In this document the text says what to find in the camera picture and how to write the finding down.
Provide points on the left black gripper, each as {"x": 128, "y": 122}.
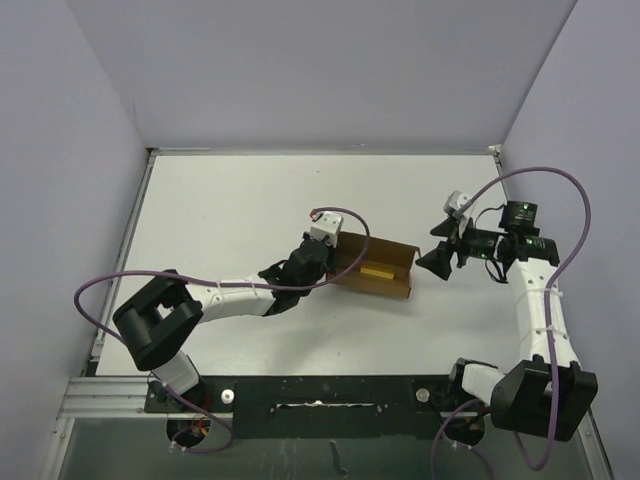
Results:
{"x": 332, "y": 258}

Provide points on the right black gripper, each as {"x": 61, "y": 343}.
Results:
{"x": 437, "y": 261}

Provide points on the yellow rectangular block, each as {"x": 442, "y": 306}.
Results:
{"x": 378, "y": 273}

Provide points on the brown cardboard box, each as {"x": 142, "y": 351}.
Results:
{"x": 385, "y": 269}

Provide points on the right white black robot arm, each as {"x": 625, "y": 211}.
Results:
{"x": 548, "y": 386}

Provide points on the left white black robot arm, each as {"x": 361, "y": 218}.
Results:
{"x": 156, "y": 322}

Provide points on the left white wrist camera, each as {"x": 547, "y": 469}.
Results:
{"x": 326, "y": 226}

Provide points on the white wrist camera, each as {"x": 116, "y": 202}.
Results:
{"x": 326, "y": 226}
{"x": 459, "y": 206}

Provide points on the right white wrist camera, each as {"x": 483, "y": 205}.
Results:
{"x": 459, "y": 206}

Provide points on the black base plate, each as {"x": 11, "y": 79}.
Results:
{"x": 316, "y": 407}

